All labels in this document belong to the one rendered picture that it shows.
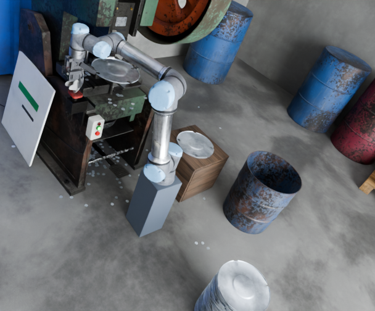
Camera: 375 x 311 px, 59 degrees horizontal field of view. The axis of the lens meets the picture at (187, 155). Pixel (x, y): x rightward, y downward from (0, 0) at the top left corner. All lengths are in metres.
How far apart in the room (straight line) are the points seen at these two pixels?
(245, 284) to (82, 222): 1.05
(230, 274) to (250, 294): 0.13
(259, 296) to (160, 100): 1.08
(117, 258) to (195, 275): 0.49
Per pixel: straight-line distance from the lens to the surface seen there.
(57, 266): 2.02
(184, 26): 2.11
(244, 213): 2.40
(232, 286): 1.78
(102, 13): 1.86
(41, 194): 2.31
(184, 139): 2.43
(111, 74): 2.04
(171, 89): 1.45
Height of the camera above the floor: 1.75
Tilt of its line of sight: 37 degrees down
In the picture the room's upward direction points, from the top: 24 degrees clockwise
